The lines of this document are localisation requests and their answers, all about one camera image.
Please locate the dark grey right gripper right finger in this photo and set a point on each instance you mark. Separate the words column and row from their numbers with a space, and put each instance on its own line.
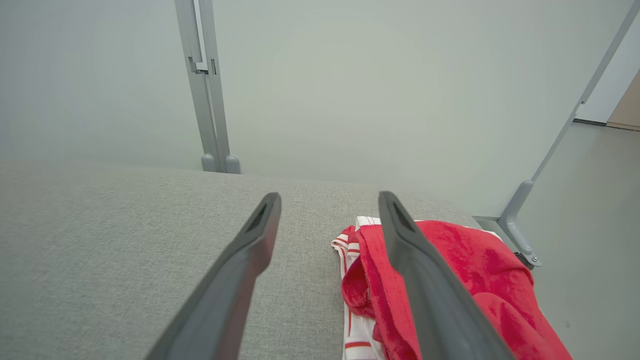
column 440, row 305

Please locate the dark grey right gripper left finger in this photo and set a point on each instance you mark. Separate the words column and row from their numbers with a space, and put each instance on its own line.
column 225, row 290

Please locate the red white lettered jersey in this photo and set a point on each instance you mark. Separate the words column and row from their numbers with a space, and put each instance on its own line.
column 480, row 260

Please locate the grey slanted partition post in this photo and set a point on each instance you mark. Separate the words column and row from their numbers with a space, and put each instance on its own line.
column 520, row 215

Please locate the grey double partition post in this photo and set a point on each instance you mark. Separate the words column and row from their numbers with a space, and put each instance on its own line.
column 207, row 110

